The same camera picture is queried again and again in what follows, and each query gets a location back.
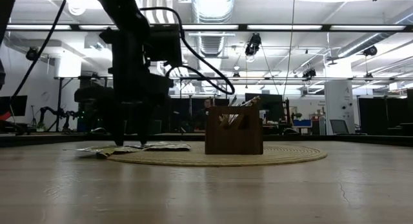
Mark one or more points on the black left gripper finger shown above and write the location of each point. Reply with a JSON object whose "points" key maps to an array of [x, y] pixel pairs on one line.
{"points": [[144, 120], [119, 120]]}

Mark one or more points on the orange tea packet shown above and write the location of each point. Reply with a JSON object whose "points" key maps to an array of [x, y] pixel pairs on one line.
{"points": [[231, 101], [250, 102]]}

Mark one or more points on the brown wooden tea box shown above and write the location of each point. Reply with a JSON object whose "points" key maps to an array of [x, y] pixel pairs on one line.
{"points": [[234, 140]]}

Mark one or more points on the black background robot arm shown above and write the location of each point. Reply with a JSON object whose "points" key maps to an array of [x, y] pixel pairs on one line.
{"points": [[48, 111]]}

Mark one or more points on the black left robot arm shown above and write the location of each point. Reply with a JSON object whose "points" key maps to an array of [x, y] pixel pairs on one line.
{"points": [[129, 40]]}

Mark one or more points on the person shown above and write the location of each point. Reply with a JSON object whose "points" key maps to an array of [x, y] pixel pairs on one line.
{"points": [[96, 117], [207, 103]]}

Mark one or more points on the black room divider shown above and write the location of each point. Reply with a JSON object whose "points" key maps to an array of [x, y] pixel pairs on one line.
{"points": [[374, 114], [167, 120]]}

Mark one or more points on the black beam with light strips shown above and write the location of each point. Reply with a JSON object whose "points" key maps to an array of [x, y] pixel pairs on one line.
{"points": [[284, 27]]}

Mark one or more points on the round woven placemat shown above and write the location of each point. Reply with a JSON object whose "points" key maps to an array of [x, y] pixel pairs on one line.
{"points": [[193, 159]]}

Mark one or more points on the black ceiling spotlight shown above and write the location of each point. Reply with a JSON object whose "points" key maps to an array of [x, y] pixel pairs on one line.
{"points": [[309, 73], [370, 50], [253, 44], [29, 54]]}

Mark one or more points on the small black monitor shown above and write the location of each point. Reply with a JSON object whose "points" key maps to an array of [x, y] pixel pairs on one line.
{"points": [[21, 104]]}

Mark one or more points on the white square column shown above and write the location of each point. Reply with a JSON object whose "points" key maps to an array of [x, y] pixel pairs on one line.
{"points": [[338, 101]]}

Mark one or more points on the red flat panel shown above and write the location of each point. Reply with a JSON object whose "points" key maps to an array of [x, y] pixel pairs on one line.
{"points": [[4, 116]]}

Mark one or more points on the blue storage box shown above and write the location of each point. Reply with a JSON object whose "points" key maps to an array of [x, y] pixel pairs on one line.
{"points": [[302, 123]]}

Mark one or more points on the grey office chair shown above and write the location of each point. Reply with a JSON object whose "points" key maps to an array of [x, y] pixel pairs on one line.
{"points": [[338, 126]]}

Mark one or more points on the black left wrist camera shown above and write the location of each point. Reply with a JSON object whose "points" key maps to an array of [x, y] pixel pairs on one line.
{"points": [[166, 44]]}

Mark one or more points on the black background metal frame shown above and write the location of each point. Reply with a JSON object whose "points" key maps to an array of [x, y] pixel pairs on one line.
{"points": [[60, 104]]}

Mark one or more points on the black aluminium table frame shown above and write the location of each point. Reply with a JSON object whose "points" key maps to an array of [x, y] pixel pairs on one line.
{"points": [[48, 139]]}

